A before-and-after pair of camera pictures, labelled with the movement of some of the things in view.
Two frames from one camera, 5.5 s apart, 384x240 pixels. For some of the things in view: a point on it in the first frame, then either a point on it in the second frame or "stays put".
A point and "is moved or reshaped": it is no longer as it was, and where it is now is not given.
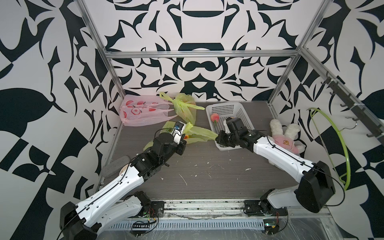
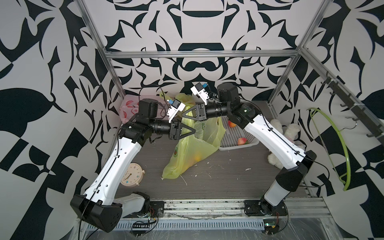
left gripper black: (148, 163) to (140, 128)
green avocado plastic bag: (194, 133) is moved or reshaped
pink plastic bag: (139, 110) stays put
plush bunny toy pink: (286, 137) stays put
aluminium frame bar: (176, 54) stays put
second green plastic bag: (186, 105) stays put
